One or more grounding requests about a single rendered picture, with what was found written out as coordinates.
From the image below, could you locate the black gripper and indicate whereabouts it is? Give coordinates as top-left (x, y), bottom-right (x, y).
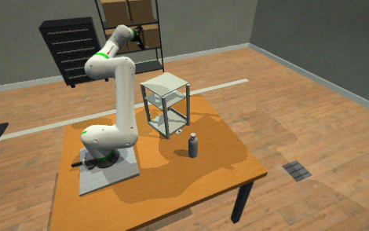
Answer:
top-left (134, 25), bottom-right (148, 50)

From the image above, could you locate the dark grey bottle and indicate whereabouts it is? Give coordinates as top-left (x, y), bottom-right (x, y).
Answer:
top-left (188, 133), bottom-right (198, 158)

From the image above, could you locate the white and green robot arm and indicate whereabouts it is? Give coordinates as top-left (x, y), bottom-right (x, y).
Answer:
top-left (71, 25), bottom-right (138, 170)

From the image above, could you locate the grey metal shelving unit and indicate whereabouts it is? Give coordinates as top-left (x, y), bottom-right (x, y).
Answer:
top-left (140, 72), bottom-right (190, 140)

